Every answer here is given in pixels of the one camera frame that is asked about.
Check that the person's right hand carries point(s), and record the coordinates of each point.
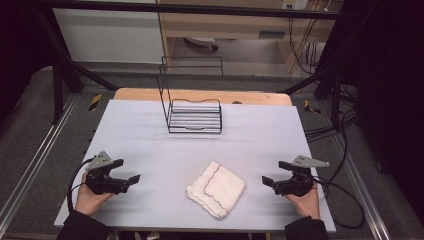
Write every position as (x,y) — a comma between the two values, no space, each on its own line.
(306,205)

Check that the chair base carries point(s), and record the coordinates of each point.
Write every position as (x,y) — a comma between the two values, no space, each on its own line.
(201,42)

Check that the wooden desk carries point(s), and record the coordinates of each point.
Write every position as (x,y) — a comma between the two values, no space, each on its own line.
(233,26)

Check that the yellow black tape marker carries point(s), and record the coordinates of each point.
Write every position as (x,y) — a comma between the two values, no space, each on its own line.
(310,107)
(95,102)

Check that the person's left hand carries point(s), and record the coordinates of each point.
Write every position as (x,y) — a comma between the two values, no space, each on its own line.
(88,201)

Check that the aluminium rail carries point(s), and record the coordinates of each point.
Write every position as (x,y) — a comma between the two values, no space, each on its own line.
(363,193)
(36,160)

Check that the white towel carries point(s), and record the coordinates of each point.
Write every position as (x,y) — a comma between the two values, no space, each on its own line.
(216,190)

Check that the black metal frame stand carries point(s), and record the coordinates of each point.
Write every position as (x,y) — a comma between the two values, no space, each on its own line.
(330,80)
(60,76)

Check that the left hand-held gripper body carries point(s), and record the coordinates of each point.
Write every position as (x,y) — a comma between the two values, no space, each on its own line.
(100,181)

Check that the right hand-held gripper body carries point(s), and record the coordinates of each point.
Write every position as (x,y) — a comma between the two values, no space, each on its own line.
(298,183)

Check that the white cabinet panel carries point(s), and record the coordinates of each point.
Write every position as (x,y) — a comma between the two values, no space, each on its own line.
(106,36)

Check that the black metal crossbar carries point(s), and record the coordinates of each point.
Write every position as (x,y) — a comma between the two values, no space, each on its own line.
(200,10)

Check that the white power strip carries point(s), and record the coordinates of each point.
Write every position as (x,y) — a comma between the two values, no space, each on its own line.
(295,4)

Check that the pale grey table cover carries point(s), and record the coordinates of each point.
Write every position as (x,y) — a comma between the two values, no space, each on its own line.
(160,150)

